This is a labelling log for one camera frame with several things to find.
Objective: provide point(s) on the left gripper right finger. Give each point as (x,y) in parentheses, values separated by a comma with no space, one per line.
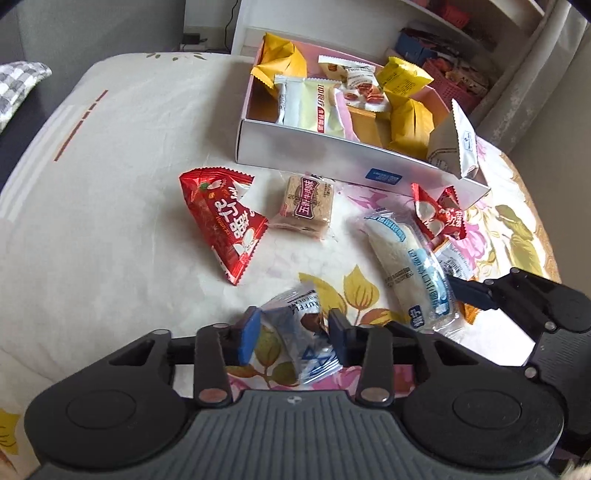
(372,350)

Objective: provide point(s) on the lace curtain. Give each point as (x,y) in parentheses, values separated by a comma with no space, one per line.
(514,102)

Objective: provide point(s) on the floral tablecloth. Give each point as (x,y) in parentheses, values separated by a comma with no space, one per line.
(98,246)

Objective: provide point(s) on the white blue bread pack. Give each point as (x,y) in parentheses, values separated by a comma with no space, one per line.
(412,272)

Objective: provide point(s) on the clear blue wafer pack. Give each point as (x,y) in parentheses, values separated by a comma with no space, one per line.
(296,315)

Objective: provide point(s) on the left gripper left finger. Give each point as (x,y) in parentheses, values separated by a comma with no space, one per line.
(217,347)

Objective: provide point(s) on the white shelf unit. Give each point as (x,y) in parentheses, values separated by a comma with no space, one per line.
(488,35)

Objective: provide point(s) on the white nut mix pack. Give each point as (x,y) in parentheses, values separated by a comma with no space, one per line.
(359,83)

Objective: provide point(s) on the pale green white snack pack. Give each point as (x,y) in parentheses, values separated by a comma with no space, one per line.
(309,104)

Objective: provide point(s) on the orange caramel snack pack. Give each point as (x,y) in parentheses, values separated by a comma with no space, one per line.
(371,128)

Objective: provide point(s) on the orange white snack pack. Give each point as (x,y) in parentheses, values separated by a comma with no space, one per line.
(454,263)

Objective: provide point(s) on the blue storage bin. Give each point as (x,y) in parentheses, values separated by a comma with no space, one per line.
(413,49)

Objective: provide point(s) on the brown cracker pack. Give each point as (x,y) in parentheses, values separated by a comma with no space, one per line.
(306,206)

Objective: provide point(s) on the pink basket on floor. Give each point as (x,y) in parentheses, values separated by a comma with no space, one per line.
(460,83)

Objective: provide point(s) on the small red candy pack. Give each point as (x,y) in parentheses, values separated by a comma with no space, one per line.
(442,216)

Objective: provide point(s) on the large red snack pack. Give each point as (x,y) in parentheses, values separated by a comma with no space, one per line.
(213,195)

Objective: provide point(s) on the white pecan nut pack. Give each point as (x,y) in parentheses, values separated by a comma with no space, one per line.
(453,145)

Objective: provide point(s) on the pink snack pack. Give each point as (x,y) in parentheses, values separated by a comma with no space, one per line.
(345,117)

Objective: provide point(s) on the small yellow snack pack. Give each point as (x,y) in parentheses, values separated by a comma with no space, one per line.
(403,78)

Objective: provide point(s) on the pink white snack box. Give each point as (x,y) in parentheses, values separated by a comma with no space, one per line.
(341,138)

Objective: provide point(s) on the checkered grey pillow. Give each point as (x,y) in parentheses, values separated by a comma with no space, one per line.
(18,79)

